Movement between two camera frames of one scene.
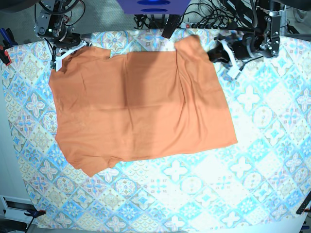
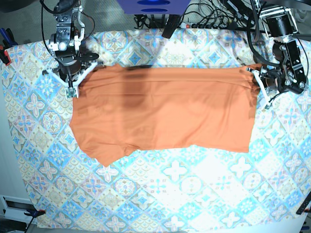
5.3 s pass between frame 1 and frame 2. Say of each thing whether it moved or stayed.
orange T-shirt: moved
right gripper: moved
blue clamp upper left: stayed
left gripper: moved
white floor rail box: stayed
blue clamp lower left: stayed
